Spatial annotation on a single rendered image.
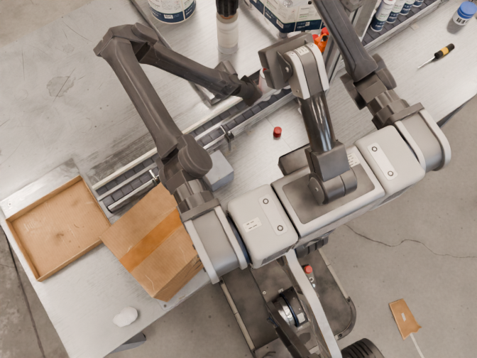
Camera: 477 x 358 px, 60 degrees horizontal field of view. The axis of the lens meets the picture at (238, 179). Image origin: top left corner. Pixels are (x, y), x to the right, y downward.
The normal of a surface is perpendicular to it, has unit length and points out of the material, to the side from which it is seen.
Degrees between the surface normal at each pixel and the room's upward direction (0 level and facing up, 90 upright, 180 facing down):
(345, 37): 57
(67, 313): 0
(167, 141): 40
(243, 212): 0
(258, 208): 0
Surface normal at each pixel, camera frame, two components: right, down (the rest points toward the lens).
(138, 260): 0.00, -0.33
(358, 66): 0.13, 0.60
